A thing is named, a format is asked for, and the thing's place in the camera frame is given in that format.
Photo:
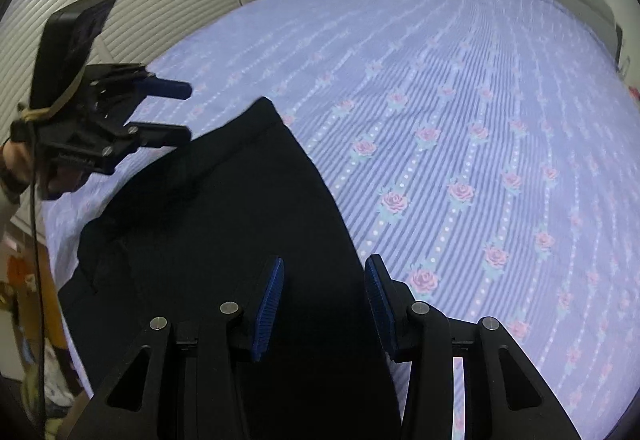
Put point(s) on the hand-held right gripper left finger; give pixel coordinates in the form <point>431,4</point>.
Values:
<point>267,305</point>

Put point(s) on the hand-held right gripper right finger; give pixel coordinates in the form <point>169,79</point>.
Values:
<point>377,305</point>

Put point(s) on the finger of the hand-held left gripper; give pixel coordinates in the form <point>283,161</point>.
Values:
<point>170,88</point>
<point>160,135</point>

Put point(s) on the black pants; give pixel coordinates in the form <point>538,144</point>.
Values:
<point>225,230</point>

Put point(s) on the person's left hand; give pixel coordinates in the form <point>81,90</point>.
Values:
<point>57,180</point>

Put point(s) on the orange cloth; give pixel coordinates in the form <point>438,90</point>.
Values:
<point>25,280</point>

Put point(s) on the purple floral bedspread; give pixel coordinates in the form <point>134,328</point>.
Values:
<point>450,94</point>

